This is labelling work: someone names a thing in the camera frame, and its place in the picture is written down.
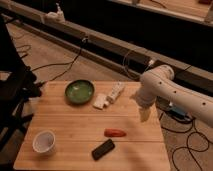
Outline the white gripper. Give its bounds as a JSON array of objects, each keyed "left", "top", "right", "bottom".
[{"left": 131, "top": 85, "right": 157, "bottom": 122}]

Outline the black eraser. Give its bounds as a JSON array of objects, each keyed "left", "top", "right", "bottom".
[{"left": 91, "top": 139, "right": 115, "bottom": 160}]

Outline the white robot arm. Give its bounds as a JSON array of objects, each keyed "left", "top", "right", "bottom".
[{"left": 134, "top": 65, "right": 213, "bottom": 127}]

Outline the white ceramic cup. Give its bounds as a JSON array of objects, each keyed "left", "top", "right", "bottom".
[{"left": 32, "top": 130, "right": 56, "bottom": 155}]

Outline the blue device on floor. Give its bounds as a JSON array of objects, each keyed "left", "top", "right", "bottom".
[{"left": 169, "top": 103, "right": 192, "bottom": 121}]

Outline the green bowl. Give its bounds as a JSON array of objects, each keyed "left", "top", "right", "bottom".
[{"left": 65, "top": 80, "right": 95, "bottom": 105}]

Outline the white cable on rail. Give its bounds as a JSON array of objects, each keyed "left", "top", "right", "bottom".
[{"left": 121, "top": 49, "right": 156, "bottom": 80}]

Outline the black coiled cable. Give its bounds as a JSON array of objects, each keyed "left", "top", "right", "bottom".
[{"left": 158, "top": 109, "right": 213, "bottom": 171}]

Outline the black floor cable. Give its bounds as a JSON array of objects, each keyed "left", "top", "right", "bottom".
[{"left": 31, "top": 39, "right": 88, "bottom": 83}]

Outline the white object on rail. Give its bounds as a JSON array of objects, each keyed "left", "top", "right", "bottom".
[{"left": 45, "top": 4, "right": 65, "bottom": 22}]

